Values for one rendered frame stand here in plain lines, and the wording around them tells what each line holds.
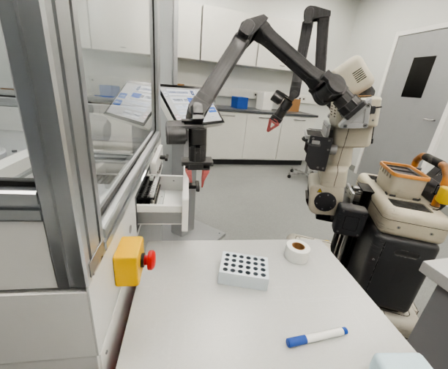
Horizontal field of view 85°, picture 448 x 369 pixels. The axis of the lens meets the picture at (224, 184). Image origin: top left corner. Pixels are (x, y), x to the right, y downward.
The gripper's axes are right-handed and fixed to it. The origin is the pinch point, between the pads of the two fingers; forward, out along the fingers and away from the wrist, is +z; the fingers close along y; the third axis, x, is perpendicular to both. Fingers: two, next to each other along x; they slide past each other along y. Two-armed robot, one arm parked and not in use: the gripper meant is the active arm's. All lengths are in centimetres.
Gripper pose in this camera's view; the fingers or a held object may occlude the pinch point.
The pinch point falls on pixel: (196, 184)
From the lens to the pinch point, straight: 84.5
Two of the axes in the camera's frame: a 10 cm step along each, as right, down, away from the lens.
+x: 1.5, 3.9, -9.1
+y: -9.9, 0.1, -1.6
